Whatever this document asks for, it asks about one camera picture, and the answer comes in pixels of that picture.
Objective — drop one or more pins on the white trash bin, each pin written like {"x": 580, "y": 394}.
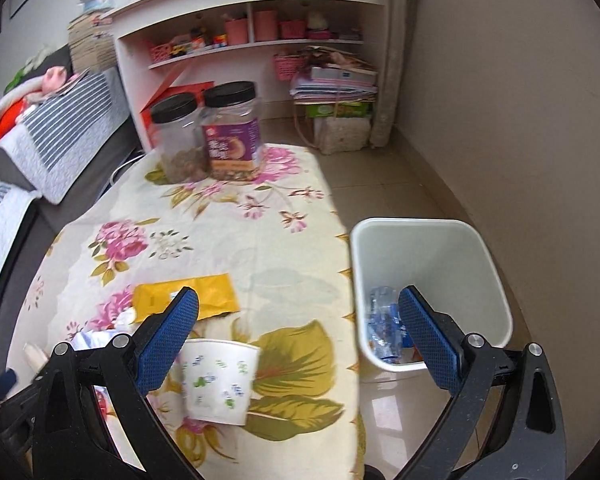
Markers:
{"x": 448, "y": 262}

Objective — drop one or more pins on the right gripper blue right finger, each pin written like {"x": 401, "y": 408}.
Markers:
{"x": 526, "y": 438}

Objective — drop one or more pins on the plastic water bottle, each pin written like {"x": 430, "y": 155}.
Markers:
{"x": 386, "y": 333}

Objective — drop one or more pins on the clear jar with nuts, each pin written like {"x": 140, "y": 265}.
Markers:
{"x": 178, "y": 138}

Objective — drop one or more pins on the pink basket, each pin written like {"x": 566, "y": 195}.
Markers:
{"x": 287, "y": 65}

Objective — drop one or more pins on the pink pig plush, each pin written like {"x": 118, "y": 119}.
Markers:
{"x": 55, "y": 79}

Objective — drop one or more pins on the stack of books on floor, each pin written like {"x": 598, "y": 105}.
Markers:
{"x": 337, "y": 92}

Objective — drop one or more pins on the grey curtain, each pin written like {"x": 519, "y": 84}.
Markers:
{"x": 400, "y": 31}

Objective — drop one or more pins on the grey sofa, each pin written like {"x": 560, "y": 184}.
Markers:
{"x": 29, "y": 223}

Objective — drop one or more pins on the stacked cardboard boxes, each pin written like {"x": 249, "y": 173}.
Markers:
{"x": 90, "y": 43}

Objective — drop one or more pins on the grey striped sofa cover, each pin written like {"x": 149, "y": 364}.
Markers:
{"x": 51, "y": 148}

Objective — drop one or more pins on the purple label cashew jar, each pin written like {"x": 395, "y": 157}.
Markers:
{"x": 231, "y": 126}

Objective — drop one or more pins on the floral tablecloth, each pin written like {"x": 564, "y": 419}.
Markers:
{"x": 279, "y": 240}

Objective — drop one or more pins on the white bookshelf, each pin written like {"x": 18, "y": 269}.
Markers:
{"x": 162, "y": 44}

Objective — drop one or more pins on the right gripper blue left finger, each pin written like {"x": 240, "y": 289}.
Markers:
{"x": 70, "y": 437}

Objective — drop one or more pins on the floral paper cup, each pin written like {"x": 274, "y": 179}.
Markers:
{"x": 217, "y": 377}

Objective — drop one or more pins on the yellow snack wrapper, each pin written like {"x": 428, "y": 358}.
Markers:
{"x": 216, "y": 296}

